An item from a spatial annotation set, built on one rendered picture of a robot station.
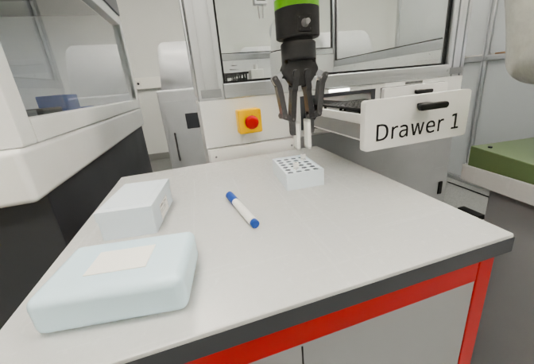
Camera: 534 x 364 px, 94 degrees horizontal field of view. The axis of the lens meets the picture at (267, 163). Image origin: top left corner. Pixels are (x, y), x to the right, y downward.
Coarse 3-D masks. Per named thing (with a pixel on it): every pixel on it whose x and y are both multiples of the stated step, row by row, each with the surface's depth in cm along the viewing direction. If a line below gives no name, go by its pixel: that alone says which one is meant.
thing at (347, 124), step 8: (328, 112) 71; (336, 112) 67; (344, 112) 63; (320, 120) 76; (328, 120) 71; (336, 120) 67; (344, 120) 64; (352, 120) 61; (360, 120) 58; (320, 128) 77; (328, 128) 72; (336, 128) 68; (344, 128) 64; (352, 128) 61; (352, 136) 61
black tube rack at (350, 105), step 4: (352, 100) 86; (356, 100) 85; (360, 100) 83; (364, 100) 82; (324, 104) 82; (328, 104) 80; (332, 104) 79; (336, 104) 78; (340, 104) 77; (344, 104) 76; (348, 104) 75; (352, 104) 74; (356, 104) 73; (360, 104) 73; (324, 108) 82; (340, 108) 72; (344, 108) 70; (348, 108) 68; (352, 108) 66; (352, 112) 79; (356, 112) 78; (360, 112) 65
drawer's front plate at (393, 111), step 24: (408, 96) 54; (432, 96) 56; (456, 96) 58; (384, 120) 54; (408, 120) 56; (432, 120) 58; (456, 120) 60; (360, 144) 56; (384, 144) 56; (408, 144) 58
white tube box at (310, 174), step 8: (280, 160) 63; (288, 160) 62; (296, 160) 62; (304, 160) 61; (280, 168) 57; (288, 168) 56; (304, 168) 55; (312, 168) 55; (320, 168) 53; (280, 176) 58; (288, 176) 52; (296, 176) 53; (304, 176) 53; (312, 176) 54; (320, 176) 54; (288, 184) 53; (296, 184) 53; (304, 184) 54; (312, 184) 54; (320, 184) 54
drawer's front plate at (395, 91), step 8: (384, 88) 90; (392, 88) 90; (400, 88) 91; (408, 88) 92; (416, 88) 93; (424, 88) 94; (432, 88) 95; (440, 88) 96; (384, 96) 90; (392, 96) 91
